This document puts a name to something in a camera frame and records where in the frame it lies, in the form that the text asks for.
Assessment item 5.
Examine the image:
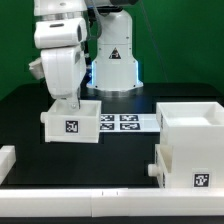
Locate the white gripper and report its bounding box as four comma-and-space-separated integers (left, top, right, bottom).
41, 45, 86, 110

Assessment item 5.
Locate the white drawer with knob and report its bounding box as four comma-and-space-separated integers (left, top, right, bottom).
40, 100, 101, 143

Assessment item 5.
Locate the white drawer tray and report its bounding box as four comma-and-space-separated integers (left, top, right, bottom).
148, 144, 173, 188

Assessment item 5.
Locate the large white drawer housing box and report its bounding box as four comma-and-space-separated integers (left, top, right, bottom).
156, 102, 224, 189

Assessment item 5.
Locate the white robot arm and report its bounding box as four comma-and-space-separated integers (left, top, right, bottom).
29, 0, 143, 110

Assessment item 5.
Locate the white marker tag plate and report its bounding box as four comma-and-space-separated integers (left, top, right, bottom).
100, 114, 160, 133

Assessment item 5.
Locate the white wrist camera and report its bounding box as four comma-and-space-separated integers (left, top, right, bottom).
29, 58, 44, 80

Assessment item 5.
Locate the white left rail block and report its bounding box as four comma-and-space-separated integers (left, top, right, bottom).
0, 146, 16, 185

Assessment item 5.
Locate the white front rail bar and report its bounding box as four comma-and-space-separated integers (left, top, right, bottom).
0, 189, 224, 217

